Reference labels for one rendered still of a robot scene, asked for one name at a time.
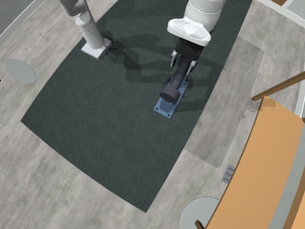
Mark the grey dumbbell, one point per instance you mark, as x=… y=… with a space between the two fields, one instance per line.
x=170 y=92

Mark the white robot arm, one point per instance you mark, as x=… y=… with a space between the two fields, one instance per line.
x=90 y=31

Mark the blue metal base plate with bolts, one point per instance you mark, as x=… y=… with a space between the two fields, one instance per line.
x=166 y=108

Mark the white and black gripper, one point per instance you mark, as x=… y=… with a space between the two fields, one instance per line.
x=194 y=30

